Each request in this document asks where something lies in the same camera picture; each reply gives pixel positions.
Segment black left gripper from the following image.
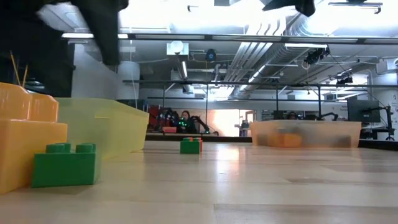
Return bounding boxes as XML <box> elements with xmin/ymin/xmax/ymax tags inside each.
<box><xmin>0</xmin><ymin>0</ymin><xmax>72</xmax><ymax>43</ymax></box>

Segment large yellow building block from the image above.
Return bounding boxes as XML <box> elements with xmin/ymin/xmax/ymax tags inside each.
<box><xmin>269</xmin><ymin>133</ymin><xmax>303</xmax><ymax>148</ymax></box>
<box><xmin>0</xmin><ymin>82</ymin><xmax>68</xmax><ymax>195</ymax></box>

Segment small green building block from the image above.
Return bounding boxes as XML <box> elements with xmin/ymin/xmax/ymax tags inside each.
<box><xmin>180</xmin><ymin>138</ymin><xmax>201</xmax><ymax>155</ymax></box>
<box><xmin>30</xmin><ymin>142</ymin><xmax>101</xmax><ymax>189</ymax></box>

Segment large blue building block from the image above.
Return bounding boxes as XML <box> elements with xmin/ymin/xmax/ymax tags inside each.
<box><xmin>256</xmin><ymin>133</ymin><xmax>271</xmax><ymax>147</ymax></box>
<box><xmin>329</xmin><ymin>135</ymin><xmax>352</xmax><ymax>148</ymax></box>

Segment white cylindrical column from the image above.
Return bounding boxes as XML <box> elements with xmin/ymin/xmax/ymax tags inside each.
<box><xmin>118</xmin><ymin>60</ymin><xmax>141</xmax><ymax>101</ymax></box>

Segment white globe lamp box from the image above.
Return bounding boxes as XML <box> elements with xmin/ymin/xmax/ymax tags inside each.
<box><xmin>166</xmin><ymin>40</ymin><xmax>190</xmax><ymax>56</ymax></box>

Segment red storage bins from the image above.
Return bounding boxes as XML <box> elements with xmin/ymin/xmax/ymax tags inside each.
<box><xmin>148</xmin><ymin>105</ymin><xmax>162</xmax><ymax>131</ymax></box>

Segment yellow translucent plastic bin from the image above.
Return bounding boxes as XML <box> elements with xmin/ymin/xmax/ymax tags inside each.
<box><xmin>55</xmin><ymin>97</ymin><xmax>150</xmax><ymax>159</ymax></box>

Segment orange translucent plastic bin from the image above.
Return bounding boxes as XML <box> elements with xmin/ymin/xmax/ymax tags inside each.
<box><xmin>249</xmin><ymin>119</ymin><xmax>363</xmax><ymax>149</ymax></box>

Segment black computer monitor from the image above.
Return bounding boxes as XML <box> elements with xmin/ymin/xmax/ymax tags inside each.
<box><xmin>347</xmin><ymin>99</ymin><xmax>382</xmax><ymax>123</ymax></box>

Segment yellow cable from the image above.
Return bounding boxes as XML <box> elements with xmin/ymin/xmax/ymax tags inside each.
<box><xmin>9</xmin><ymin>50</ymin><xmax>29</xmax><ymax>88</ymax></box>

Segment neighbouring station black frame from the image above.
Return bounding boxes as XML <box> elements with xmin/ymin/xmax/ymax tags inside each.
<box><xmin>123</xmin><ymin>79</ymin><xmax>398</xmax><ymax>138</ymax></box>

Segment black hanging camera cluster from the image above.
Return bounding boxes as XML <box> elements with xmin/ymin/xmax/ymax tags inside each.
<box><xmin>335</xmin><ymin>75</ymin><xmax>354</xmax><ymax>85</ymax></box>
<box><xmin>303</xmin><ymin>46</ymin><xmax>331</xmax><ymax>65</ymax></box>

